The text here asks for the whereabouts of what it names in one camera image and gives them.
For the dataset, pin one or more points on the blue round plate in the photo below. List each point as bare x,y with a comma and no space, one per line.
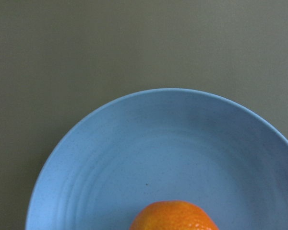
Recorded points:
164,144

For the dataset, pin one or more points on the orange fruit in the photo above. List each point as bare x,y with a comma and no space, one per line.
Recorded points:
172,215

